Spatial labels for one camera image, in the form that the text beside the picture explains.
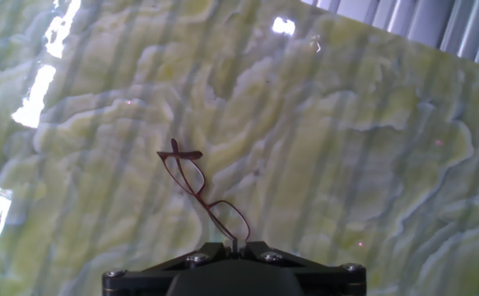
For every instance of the green marble pattern mat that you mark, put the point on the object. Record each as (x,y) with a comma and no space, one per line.
(305,144)

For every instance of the red frame glasses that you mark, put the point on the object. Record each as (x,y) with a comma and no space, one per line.
(190,181)

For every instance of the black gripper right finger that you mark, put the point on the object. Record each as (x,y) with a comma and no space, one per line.
(264,252)

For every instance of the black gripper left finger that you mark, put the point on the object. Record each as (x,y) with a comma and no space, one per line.
(206,252)

